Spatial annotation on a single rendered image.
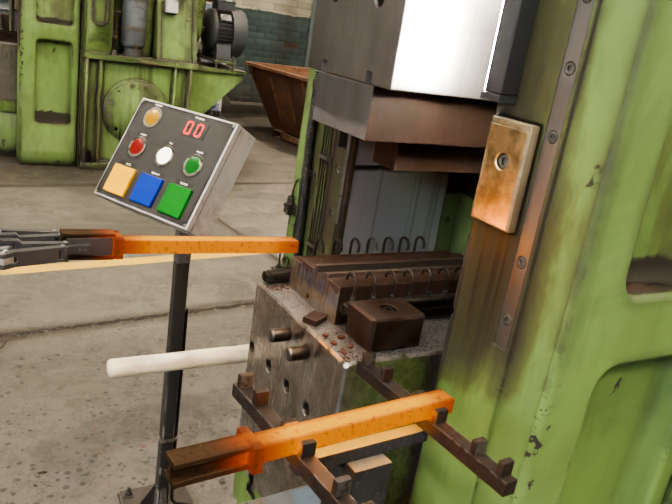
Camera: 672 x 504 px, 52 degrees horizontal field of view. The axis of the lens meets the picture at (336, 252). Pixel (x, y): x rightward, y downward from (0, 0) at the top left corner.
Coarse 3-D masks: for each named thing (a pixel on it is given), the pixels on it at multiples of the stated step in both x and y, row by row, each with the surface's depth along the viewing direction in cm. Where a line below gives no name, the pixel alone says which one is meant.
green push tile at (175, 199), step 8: (176, 184) 163; (168, 192) 163; (176, 192) 162; (184, 192) 161; (192, 192) 161; (168, 200) 162; (176, 200) 161; (184, 200) 160; (160, 208) 162; (168, 208) 161; (176, 208) 160; (184, 208) 160; (176, 216) 159
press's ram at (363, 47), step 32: (320, 0) 132; (352, 0) 123; (384, 0) 114; (416, 0) 110; (448, 0) 113; (480, 0) 116; (320, 32) 133; (352, 32) 123; (384, 32) 115; (416, 32) 112; (448, 32) 116; (480, 32) 119; (320, 64) 133; (352, 64) 123; (384, 64) 115; (416, 64) 115; (448, 64) 118; (480, 64) 121; (448, 96) 120
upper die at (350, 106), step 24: (336, 96) 128; (360, 96) 121; (384, 96) 120; (408, 96) 122; (432, 96) 125; (336, 120) 129; (360, 120) 122; (384, 120) 121; (408, 120) 124; (432, 120) 126; (456, 120) 129; (480, 120) 132; (432, 144) 128; (456, 144) 131; (480, 144) 134
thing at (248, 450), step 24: (360, 408) 89; (384, 408) 90; (408, 408) 91; (432, 408) 93; (240, 432) 79; (264, 432) 81; (288, 432) 82; (312, 432) 82; (336, 432) 84; (360, 432) 87; (168, 456) 73; (192, 456) 74; (216, 456) 75; (240, 456) 78; (264, 456) 79; (168, 480) 74; (192, 480) 74
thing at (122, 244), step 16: (64, 240) 108; (128, 240) 112; (144, 240) 114; (160, 240) 115; (176, 240) 117; (192, 240) 118; (208, 240) 120; (224, 240) 121; (240, 240) 123; (256, 240) 125; (272, 240) 126; (288, 240) 128; (80, 256) 110; (96, 256) 111; (112, 256) 112
